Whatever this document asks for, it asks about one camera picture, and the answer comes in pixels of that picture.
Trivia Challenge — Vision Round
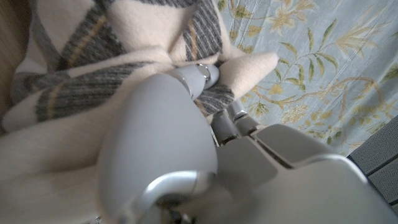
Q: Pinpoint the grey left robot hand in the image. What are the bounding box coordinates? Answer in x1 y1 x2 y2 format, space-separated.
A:
98 63 398 224

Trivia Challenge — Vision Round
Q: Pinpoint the beige plaid scarf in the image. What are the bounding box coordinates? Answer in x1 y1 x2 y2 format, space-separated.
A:
0 0 280 224

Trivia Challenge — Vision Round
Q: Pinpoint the dark grey box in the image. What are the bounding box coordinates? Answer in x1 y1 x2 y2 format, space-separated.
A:
346 114 398 214

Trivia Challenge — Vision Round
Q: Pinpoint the floral printed backdrop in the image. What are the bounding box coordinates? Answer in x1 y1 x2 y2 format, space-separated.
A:
216 0 398 157

